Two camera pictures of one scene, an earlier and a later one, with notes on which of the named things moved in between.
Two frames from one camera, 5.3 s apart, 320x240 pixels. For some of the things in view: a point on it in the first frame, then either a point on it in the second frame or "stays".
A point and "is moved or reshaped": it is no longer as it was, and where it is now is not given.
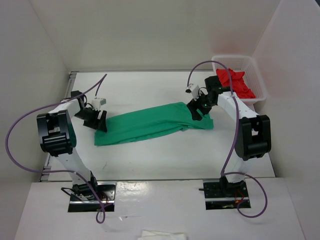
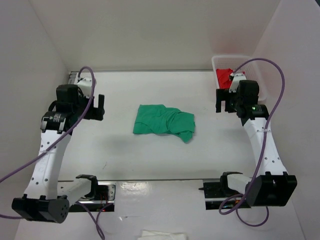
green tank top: [150, 124] is moved or reshaped
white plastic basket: [252, 76] stays
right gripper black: [193, 105] → [223, 94]
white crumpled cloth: [154, 235] stays
